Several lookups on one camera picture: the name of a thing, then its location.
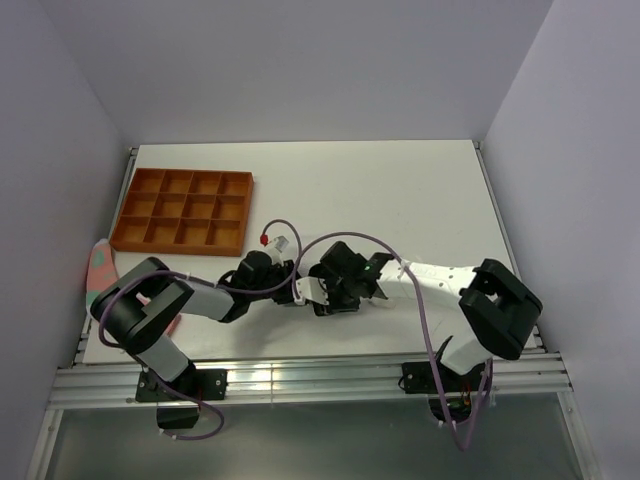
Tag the orange compartment tray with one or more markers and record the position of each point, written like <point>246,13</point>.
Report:
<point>184,212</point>

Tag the aluminium rail frame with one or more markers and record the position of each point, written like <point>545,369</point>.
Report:
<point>333,416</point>

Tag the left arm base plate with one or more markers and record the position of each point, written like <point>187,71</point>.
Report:
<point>201,384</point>

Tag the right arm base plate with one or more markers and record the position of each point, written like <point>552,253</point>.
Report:
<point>417,378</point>

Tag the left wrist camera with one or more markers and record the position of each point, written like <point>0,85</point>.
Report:
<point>274,245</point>

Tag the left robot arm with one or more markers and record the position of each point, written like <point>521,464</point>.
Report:
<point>137,310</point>

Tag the pink patterned sock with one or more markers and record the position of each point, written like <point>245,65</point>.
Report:
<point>101,271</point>

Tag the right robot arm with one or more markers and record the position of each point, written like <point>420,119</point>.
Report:
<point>492,313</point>

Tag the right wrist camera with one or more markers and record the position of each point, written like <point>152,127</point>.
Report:
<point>310,289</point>

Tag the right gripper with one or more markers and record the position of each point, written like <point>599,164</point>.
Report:
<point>334,305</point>

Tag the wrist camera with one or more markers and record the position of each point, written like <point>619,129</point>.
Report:
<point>274,245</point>
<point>310,289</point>

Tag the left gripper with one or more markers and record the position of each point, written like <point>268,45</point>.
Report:
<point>284,269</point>

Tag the black cable clamp block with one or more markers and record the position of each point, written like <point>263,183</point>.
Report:
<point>177,418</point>

